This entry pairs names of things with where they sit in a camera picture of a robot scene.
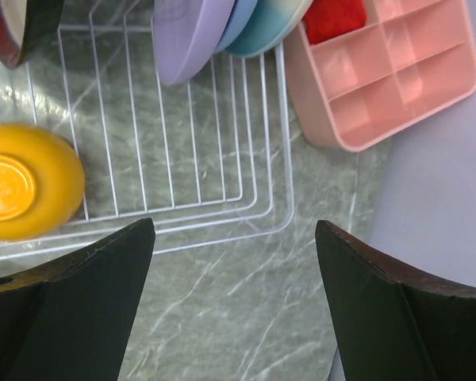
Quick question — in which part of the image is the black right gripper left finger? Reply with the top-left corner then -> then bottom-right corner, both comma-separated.
0,218 -> 155,380

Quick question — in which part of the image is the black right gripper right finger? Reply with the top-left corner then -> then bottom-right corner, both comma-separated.
315,220 -> 476,380

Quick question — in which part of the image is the orange-yellow bowl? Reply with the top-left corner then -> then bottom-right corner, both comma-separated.
0,123 -> 86,241

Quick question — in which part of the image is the white wire dish rack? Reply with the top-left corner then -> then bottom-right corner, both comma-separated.
0,1 -> 294,263

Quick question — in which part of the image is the dark red rimmed plate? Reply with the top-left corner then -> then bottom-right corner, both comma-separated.
0,0 -> 64,68

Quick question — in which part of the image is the lavender plate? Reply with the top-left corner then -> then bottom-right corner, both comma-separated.
153,0 -> 235,86

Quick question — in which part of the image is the cream and blue plate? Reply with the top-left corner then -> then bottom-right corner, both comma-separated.
225,0 -> 313,58

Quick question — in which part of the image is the pink compartment organizer tray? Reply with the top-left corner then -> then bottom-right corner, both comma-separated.
283,0 -> 476,152

